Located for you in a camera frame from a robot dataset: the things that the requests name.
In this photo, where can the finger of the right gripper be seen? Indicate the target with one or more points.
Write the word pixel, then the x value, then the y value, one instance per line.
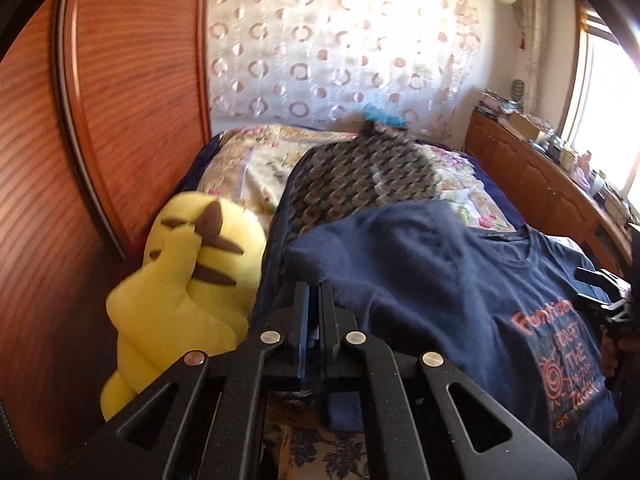
pixel 596 277
pixel 588 304

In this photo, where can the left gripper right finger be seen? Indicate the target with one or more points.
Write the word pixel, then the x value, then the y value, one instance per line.
pixel 423 418

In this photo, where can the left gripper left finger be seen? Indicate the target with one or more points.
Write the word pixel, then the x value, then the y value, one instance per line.
pixel 204 417

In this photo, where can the navy blue fleece sweater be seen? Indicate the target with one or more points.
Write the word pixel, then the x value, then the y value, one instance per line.
pixel 419 279

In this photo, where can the dark circle-patterned garment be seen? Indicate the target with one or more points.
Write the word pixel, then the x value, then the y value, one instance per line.
pixel 382 165

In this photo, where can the navy t-shirt orange print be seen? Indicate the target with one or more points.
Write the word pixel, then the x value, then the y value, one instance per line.
pixel 540 334

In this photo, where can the person's right hand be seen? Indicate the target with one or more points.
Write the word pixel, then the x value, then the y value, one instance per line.
pixel 612 360

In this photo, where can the wooden sideboard cabinet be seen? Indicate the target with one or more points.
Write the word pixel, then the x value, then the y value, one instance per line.
pixel 545 196

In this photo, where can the bright window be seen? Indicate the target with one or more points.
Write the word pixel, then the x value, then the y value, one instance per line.
pixel 603 118

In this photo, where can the yellow plush toy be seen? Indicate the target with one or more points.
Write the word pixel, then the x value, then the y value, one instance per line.
pixel 195 290

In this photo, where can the cardboard box on cabinet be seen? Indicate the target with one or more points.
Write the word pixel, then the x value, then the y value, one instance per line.
pixel 527 126

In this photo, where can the floral bed quilt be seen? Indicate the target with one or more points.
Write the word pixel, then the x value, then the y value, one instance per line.
pixel 250 166

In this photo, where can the blue toy on bed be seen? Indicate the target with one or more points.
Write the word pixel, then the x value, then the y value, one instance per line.
pixel 371 113

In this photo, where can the white circle-patterned curtain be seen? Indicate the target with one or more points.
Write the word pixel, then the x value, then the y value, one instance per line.
pixel 328 63

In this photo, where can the wooden slatted wardrobe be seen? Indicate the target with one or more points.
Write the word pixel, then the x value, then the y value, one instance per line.
pixel 103 110

